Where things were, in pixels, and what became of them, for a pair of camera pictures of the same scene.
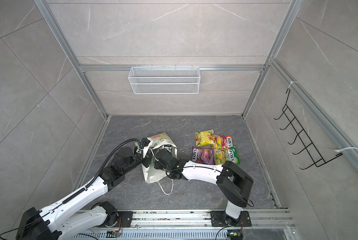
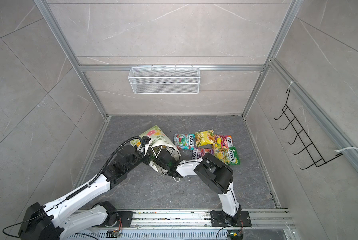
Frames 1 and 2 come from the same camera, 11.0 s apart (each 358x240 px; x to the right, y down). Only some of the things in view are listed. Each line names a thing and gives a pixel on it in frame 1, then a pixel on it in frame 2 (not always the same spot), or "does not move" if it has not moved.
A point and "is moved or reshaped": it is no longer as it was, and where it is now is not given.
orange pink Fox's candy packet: [223, 141] does not move
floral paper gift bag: [152, 174] is moved or reshaped
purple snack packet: [205, 156] does not move
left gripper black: [147, 159] does not move
